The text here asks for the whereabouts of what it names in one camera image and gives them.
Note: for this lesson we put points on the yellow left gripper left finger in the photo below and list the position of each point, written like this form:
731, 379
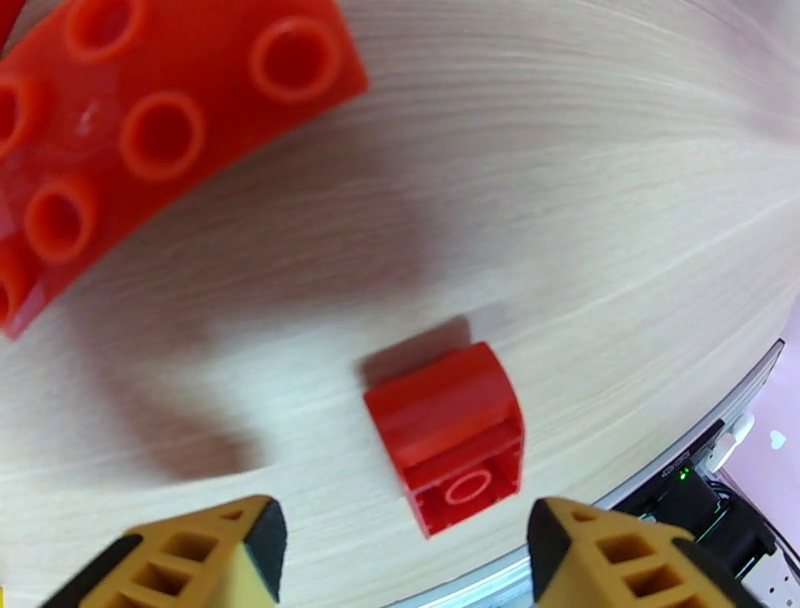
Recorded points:
206, 556

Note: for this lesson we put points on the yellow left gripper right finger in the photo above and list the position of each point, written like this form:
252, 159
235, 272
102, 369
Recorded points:
619, 562

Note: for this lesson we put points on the small red curved lego brick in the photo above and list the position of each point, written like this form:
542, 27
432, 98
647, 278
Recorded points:
444, 419

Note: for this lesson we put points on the black electronics box green light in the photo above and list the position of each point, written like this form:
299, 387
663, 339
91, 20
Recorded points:
694, 506

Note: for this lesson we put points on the white plug connector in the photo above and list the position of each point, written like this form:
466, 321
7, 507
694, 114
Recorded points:
731, 440

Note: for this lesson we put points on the scratched red 2x4 lego brick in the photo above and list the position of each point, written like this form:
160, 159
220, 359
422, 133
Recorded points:
156, 125

